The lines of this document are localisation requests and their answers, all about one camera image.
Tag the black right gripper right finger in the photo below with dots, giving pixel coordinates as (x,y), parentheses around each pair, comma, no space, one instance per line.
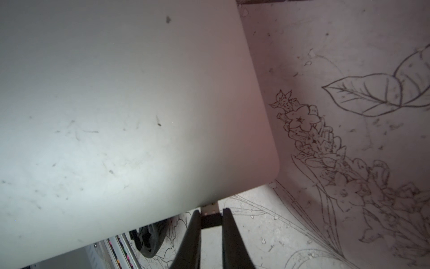
(234,252)

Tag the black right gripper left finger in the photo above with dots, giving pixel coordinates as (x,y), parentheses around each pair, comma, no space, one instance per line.
(189,253)

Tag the black wireless mouse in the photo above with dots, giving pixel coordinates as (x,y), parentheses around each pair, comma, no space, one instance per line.
(149,239)

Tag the silver laptop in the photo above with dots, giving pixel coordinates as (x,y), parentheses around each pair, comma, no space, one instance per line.
(119,114)

